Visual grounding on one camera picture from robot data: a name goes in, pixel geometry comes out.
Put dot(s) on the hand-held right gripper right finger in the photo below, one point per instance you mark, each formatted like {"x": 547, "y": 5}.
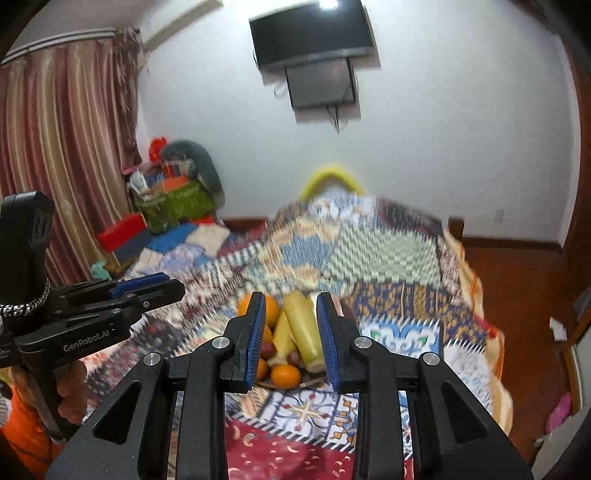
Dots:
{"x": 328, "y": 341}

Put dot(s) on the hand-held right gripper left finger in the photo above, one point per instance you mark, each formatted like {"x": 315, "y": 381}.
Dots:
{"x": 256, "y": 341}

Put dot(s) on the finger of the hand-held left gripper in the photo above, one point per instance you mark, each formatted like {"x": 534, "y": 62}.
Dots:
{"x": 138, "y": 282}
{"x": 157, "y": 295}

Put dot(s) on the large green-yellow banana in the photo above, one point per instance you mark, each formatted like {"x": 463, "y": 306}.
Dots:
{"x": 302, "y": 327}

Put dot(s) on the person's left hand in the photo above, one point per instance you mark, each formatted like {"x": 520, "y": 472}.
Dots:
{"x": 71, "y": 387}

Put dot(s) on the yellow banana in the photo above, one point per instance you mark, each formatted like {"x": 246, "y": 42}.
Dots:
{"x": 282, "y": 339}

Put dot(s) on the large orange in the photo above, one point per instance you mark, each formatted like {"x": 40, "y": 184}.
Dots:
{"x": 272, "y": 310}

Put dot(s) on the small red fruit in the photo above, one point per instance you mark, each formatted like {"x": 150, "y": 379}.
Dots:
{"x": 293, "y": 357}

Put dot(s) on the teal cloth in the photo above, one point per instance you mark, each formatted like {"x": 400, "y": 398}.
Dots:
{"x": 101, "y": 270}

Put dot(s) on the red box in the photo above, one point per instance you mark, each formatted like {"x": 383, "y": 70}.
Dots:
{"x": 121, "y": 230}

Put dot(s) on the green fabric bag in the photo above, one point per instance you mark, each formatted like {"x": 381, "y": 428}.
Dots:
{"x": 178, "y": 203}

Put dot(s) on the small orange box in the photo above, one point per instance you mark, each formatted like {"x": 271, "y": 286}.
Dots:
{"x": 174, "y": 184}

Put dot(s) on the patchwork printed blanket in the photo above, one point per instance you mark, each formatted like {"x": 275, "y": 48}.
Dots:
{"x": 392, "y": 258}

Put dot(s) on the striped brown curtain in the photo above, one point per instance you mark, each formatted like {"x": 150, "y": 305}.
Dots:
{"x": 60, "y": 138}

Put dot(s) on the grey neck pillow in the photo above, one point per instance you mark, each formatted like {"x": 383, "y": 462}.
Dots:
{"x": 205, "y": 166}

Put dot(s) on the red flower decoration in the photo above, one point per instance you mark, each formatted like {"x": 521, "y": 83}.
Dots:
{"x": 157, "y": 147}

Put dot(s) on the white paper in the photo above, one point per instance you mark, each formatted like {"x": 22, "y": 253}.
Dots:
{"x": 558, "y": 328}

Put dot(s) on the pink slipper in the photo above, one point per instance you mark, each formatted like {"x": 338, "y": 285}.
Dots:
{"x": 559, "y": 410}

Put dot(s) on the white cabinet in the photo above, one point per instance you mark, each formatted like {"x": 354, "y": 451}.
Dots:
{"x": 582, "y": 364}

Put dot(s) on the brown wooden door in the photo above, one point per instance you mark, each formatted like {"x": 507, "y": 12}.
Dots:
{"x": 582, "y": 184}

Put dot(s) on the wooden bed frame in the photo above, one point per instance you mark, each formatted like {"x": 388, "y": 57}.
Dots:
{"x": 244, "y": 224}

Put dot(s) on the white wall outlet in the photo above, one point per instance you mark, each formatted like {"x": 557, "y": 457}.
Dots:
{"x": 498, "y": 215}

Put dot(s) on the black wall-mounted box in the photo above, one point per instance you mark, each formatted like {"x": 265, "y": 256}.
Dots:
{"x": 321, "y": 83}

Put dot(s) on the black wall television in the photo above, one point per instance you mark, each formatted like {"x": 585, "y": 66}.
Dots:
{"x": 309, "y": 32}

